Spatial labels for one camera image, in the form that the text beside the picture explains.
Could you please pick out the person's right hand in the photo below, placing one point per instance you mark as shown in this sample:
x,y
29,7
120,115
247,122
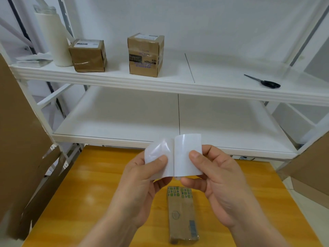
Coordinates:
x,y
226,185

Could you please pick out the person's left hand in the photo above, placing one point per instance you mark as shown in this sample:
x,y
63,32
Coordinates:
x,y
138,192

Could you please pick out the white glossy backing paper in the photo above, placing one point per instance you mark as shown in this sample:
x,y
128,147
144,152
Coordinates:
x,y
156,149

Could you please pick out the brown cardboard packet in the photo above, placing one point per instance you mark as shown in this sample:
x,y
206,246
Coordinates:
x,y
182,221

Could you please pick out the white shipping label sticker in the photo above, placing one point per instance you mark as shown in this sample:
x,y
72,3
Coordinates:
x,y
186,149

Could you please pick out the black white power strip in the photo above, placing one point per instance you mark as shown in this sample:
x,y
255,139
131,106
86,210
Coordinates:
x,y
246,158

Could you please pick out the white metal shelf rack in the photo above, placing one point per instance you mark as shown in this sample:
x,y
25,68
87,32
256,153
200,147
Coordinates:
x,y
218,120

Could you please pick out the open brown cardboard carton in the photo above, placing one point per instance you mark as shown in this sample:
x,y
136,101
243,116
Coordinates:
x,y
308,167

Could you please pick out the black scissors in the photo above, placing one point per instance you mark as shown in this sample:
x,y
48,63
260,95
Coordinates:
x,y
270,84

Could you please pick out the large brown cardboard sheet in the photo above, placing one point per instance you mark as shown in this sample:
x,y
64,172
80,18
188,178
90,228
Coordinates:
x,y
20,138

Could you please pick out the tall printed cardboard box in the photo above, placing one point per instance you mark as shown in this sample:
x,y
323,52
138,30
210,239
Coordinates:
x,y
144,59

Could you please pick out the small labelled cardboard box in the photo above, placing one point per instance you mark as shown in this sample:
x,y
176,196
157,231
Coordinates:
x,y
87,59

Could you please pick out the stack of papers on shelf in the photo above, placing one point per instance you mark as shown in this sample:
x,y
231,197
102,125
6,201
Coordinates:
x,y
33,62

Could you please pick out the white thermos bottle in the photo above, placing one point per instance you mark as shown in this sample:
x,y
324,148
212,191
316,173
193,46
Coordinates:
x,y
55,41

